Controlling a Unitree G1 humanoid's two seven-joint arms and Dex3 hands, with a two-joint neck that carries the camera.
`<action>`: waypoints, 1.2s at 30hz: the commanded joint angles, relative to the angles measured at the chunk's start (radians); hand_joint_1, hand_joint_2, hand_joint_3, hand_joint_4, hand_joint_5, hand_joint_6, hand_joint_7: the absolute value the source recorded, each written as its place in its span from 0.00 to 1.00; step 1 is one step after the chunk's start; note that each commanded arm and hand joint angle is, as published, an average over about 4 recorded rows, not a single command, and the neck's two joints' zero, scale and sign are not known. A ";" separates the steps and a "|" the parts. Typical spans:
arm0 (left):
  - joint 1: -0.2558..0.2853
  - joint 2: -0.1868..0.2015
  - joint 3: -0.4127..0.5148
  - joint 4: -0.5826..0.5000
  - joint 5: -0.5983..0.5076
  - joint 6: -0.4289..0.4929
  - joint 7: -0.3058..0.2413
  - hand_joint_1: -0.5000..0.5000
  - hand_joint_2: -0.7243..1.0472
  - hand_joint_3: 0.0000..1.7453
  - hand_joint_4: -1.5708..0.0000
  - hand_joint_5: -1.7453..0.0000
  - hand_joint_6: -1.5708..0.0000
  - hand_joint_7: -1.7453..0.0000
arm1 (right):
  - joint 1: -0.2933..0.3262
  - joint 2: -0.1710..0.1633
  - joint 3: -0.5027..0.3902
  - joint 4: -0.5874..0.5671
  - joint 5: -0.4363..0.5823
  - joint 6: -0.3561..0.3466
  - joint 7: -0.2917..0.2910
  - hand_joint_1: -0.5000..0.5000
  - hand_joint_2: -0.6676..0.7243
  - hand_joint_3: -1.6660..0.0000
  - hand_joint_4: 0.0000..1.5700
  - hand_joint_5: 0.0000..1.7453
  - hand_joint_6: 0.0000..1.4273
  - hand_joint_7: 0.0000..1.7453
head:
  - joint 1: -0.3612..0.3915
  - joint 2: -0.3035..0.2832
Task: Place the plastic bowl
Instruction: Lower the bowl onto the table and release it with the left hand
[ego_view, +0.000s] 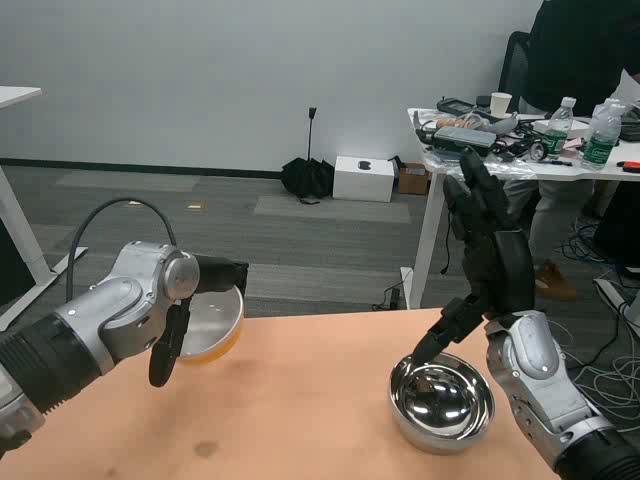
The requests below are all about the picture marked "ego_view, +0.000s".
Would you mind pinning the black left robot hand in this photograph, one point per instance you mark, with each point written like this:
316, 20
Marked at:
220, 274

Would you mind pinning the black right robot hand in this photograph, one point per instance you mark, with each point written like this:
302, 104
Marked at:
500, 265

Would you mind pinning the white and orange plastic bowl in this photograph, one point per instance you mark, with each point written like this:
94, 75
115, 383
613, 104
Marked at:
210, 325

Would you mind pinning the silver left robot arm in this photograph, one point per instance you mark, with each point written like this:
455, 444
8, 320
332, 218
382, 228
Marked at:
120, 310

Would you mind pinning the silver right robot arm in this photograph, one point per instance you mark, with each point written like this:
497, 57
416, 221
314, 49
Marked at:
540, 370

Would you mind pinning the shiny steel bowl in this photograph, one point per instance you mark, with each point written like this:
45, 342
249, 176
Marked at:
440, 405

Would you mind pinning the cluttered white desk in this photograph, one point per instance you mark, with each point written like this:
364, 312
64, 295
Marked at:
430, 225

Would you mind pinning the clear plastic bag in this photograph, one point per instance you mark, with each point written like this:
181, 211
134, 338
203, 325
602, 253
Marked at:
510, 167

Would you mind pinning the black floor power strip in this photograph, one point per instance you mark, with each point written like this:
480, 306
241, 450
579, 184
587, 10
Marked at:
394, 297

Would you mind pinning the brown cardboard box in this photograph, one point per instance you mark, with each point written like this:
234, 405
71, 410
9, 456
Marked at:
414, 182

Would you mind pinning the black folded umbrella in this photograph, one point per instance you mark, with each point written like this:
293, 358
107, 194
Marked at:
305, 175

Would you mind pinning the grey and black device box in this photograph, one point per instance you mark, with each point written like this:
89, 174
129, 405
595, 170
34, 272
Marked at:
460, 137

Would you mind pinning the green label water bottle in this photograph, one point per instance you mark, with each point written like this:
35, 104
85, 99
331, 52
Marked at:
600, 140
557, 132

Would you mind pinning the white paper cup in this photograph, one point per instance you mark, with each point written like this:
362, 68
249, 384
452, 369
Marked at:
500, 106

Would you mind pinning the white carton with black logo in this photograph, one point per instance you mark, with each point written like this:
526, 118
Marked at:
362, 182

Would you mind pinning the red pen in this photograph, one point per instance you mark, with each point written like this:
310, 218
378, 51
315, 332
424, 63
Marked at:
631, 165

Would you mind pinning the black handheld controller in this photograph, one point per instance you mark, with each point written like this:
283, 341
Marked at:
454, 105

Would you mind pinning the white standing desk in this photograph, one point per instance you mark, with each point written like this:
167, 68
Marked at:
15, 215

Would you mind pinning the person in black jacket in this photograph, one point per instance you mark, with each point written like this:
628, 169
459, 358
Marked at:
575, 50

